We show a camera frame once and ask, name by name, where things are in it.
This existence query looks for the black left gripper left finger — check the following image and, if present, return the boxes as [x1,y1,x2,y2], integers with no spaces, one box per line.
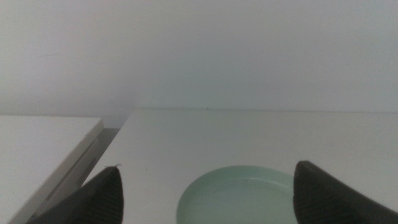
[26,164,124,224]

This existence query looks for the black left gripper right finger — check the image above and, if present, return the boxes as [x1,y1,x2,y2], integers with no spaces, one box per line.
[292,160,398,224]

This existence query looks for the white side table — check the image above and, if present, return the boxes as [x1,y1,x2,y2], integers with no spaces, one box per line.
[0,115,105,224]

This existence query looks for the pale green shallow bowl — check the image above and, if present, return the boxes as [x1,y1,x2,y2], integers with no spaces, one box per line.
[176,165,299,224]

